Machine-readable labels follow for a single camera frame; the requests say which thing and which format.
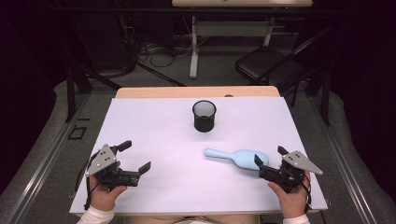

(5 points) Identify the black mesh cup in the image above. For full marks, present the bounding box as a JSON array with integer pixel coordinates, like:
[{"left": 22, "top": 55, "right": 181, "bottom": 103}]
[{"left": 191, "top": 99, "right": 218, "bottom": 133}]

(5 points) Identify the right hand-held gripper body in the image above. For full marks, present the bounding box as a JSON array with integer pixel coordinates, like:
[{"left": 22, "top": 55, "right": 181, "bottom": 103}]
[{"left": 259, "top": 150, "right": 324, "bottom": 194}]

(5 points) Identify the black folding chair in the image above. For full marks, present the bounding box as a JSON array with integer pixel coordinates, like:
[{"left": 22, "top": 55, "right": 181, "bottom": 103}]
[{"left": 234, "top": 25, "right": 334, "bottom": 108}]

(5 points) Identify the person's left hand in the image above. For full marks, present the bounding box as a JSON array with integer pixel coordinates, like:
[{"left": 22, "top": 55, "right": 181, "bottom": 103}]
[{"left": 88, "top": 161, "right": 129, "bottom": 213}]

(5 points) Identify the person's right hand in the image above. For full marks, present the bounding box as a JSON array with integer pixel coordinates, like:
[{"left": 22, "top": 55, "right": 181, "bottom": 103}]
[{"left": 267, "top": 170, "right": 312, "bottom": 219}]

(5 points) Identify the black metal stand frame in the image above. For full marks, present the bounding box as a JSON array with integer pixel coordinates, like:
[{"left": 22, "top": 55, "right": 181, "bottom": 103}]
[{"left": 64, "top": 66, "right": 123, "bottom": 123}]

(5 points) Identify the metal floor rail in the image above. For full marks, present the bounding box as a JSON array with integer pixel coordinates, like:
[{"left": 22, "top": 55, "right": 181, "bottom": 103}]
[
  {"left": 5, "top": 92, "right": 92, "bottom": 224},
  {"left": 306, "top": 92, "right": 378, "bottom": 224}
]

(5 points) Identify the right hand-held gripper cable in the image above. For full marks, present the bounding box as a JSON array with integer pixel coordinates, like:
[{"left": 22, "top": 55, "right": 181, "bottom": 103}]
[{"left": 302, "top": 172, "right": 314, "bottom": 214}]

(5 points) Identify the white table mat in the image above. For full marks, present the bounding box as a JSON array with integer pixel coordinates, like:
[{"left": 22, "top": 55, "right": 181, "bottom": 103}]
[{"left": 68, "top": 96, "right": 329, "bottom": 216}]

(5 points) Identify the bundle of floor cables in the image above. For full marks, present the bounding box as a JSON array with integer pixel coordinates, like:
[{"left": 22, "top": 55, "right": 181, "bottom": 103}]
[{"left": 135, "top": 35, "right": 194, "bottom": 69}]

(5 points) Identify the black upright post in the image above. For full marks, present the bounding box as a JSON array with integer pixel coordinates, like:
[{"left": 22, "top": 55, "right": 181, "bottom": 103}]
[{"left": 321, "top": 70, "right": 332, "bottom": 127}]

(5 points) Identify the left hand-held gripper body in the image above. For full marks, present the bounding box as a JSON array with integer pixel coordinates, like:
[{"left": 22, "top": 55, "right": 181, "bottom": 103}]
[{"left": 85, "top": 143, "right": 140, "bottom": 191}]

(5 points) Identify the hand-held gripper cable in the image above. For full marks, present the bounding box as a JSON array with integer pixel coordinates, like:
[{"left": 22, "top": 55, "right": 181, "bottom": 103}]
[
  {"left": 74, "top": 151, "right": 101, "bottom": 211},
  {"left": 302, "top": 172, "right": 314, "bottom": 214}
]

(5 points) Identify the white-legged desk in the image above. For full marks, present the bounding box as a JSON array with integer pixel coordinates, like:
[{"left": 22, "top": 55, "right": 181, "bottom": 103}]
[{"left": 171, "top": 0, "right": 314, "bottom": 79}]

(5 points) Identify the left hand-held gripper cable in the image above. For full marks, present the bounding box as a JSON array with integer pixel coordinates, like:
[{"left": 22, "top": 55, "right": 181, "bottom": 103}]
[{"left": 74, "top": 151, "right": 101, "bottom": 211}]

